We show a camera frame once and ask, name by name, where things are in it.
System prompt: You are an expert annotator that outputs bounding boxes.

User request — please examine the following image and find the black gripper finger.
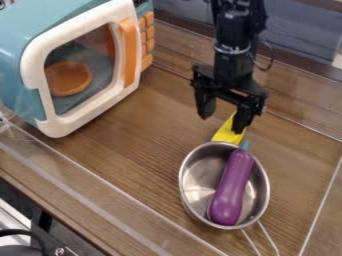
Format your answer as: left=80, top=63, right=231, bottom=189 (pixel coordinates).
left=231, top=97, right=260, bottom=134
left=193, top=84, right=216, bottom=120

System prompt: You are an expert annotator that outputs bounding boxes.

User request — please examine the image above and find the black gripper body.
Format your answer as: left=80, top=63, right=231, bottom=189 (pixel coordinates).
left=191, top=41, right=269, bottom=116

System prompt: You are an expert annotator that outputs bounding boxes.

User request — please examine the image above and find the clear acrylic barrier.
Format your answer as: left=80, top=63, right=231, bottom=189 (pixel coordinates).
left=0, top=113, right=228, bottom=256

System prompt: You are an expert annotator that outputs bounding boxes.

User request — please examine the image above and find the purple toy eggplant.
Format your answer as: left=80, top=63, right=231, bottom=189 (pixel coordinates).
left=207, top=143, right=253, bottom=226

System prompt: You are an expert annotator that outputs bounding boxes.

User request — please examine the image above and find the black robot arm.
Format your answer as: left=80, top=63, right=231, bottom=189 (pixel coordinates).
left=191, top=0, right=267, bottom=134

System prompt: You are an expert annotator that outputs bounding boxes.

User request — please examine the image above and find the yellow toy banana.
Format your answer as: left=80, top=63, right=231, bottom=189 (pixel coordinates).
left=211, top=114, right=244, bottom=145

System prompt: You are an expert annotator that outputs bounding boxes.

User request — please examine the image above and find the black cable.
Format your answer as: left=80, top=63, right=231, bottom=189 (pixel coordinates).
left=248, top=39, right=276, bottom=72

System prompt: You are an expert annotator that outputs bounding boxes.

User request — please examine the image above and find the silver metal pot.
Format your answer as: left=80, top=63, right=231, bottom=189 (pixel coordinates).
left=177, top=141, right=280, bottom=256

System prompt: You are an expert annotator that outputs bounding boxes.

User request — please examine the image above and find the blue toy microwave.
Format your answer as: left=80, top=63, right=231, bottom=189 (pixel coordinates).
left=0, top=0, right=155, bottom=138

